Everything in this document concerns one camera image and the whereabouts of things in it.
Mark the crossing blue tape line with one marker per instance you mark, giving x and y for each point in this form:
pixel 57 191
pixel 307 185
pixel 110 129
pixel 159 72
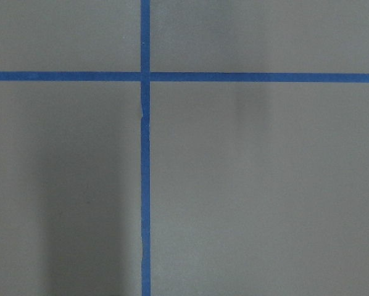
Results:
pixel 145 149

